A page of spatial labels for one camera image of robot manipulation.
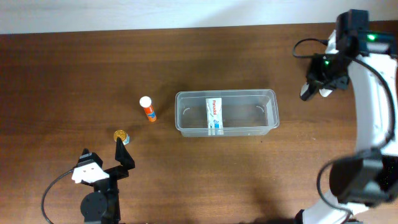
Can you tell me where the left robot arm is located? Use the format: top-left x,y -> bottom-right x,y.
72,149 -> 129,224

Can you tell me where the white blue medicine box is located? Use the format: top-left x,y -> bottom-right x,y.
206,98 -> 224,136

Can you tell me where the white spray bottle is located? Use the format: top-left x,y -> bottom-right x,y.
319,88 -> 333,98

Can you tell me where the clear plastic container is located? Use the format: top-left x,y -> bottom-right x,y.
175,89 -> 279,137

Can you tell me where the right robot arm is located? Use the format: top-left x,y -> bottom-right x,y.
175,9 -> 397,223

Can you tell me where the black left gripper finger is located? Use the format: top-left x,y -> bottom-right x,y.
76,148 -> 103,168
115,137 -> 136,170

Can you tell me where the small gold-lidded jar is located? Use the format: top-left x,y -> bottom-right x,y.
113,129 -> 130,145

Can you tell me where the orange effervescent tablet tube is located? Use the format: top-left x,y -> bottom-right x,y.
139,96 -> 157,122

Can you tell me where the black bottle white cap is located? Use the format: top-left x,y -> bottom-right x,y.
300,82 -> 319,101

